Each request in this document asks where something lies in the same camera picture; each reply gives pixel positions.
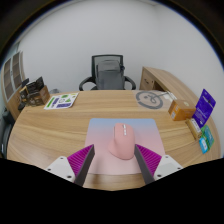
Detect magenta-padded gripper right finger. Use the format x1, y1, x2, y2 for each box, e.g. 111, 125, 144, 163
133, 143, 184, 185

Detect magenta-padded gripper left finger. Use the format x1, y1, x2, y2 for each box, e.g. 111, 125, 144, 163
43, 143, 96, 187

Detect pink computer mouse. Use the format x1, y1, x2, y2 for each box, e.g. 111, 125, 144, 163
107, 122, 137, 161

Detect pink and blue mouse pad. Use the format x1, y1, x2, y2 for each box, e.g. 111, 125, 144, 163
83, 117, 167, 176

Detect blue small box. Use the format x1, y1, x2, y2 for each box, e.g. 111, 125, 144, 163
198, 136, 209, 155

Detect beige small box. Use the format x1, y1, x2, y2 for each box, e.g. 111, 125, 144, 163
185, 117, 204, 140

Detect green small box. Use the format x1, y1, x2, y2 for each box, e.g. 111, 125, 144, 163
201, 124, 215, 149

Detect orange cardboard box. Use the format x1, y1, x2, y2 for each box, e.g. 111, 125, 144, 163
167, 98, 197, 122

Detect white sticker sheet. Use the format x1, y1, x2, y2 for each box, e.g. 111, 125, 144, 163
43, 92, 80, 111

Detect black leather armchair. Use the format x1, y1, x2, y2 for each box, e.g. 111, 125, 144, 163
0, 109, 16, 158

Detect purple card package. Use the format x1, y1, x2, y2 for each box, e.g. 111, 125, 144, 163
192, 88, 217, 129

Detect brown cardboard box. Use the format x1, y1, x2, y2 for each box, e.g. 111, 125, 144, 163
28, 84, 51, 107

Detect small dark brown box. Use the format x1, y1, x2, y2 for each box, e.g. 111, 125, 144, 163
18, 85, 31, 104

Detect black box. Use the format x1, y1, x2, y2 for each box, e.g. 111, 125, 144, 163
25, 76, 45, 94

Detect wooden side desk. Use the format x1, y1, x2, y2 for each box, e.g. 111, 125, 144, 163
139, 66, 201, 108

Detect grey backpack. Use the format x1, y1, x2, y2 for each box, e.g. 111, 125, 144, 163
95, 59, 126, 91

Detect wooden shelf cabinet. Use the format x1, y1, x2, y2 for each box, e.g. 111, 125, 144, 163
0, 50, 28, 121

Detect black mesh office chair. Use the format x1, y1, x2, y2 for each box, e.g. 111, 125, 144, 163
78, 54, 137, 92

